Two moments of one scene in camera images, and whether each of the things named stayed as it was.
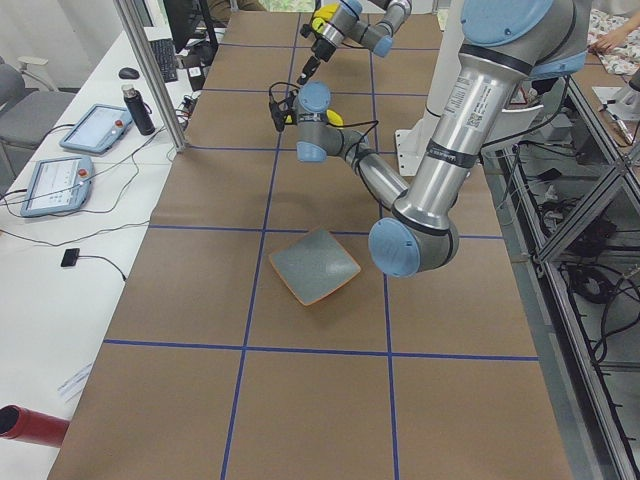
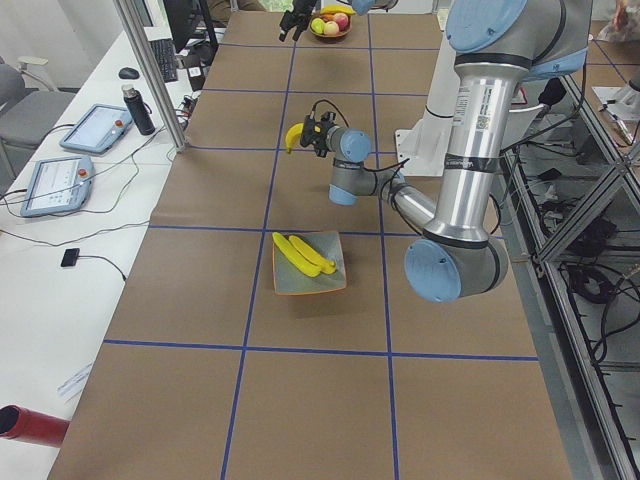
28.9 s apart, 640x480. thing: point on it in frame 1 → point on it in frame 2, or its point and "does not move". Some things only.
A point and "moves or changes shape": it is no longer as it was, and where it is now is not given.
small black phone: (70, 257) does not move
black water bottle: (138, 107) does not move
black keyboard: (166, 57) does not move
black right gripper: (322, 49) → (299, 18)
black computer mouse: (128, 73) does not move
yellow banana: (334, 118) moves or changes shape
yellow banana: (323, 14) → (288, 248)
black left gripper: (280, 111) → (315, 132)
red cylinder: (20, 423) does not move
